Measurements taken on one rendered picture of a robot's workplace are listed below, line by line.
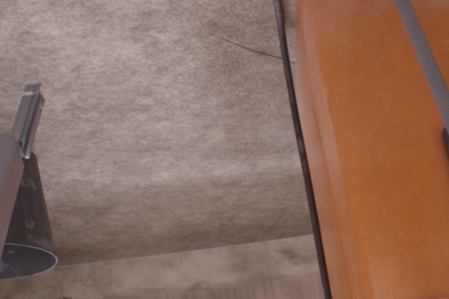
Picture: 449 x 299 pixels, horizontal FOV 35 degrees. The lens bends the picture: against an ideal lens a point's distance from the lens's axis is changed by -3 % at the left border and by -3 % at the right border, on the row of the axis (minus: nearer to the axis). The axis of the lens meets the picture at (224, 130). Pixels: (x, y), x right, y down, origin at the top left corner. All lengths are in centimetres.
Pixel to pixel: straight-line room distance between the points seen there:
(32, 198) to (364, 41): 92
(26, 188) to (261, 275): 128
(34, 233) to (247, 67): 61
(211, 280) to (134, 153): 101
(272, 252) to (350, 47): 174
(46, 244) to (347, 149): 87
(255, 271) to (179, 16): 160
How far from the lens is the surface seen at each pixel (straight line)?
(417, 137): 110
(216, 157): 197
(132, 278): 282
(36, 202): 176
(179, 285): 279
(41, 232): 173
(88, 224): 241
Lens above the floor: 76
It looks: 24 degrees down
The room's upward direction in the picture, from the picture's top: 172 degrees clockwise
